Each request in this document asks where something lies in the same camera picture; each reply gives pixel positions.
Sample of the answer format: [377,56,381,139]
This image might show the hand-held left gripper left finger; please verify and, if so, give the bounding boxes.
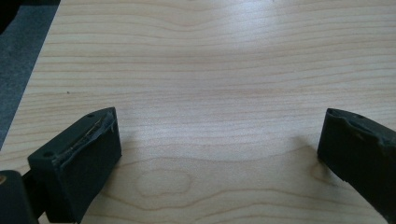
[27,106,122,224]

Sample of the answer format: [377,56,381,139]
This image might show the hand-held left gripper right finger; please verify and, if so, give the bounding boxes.
[317,107,396,224]

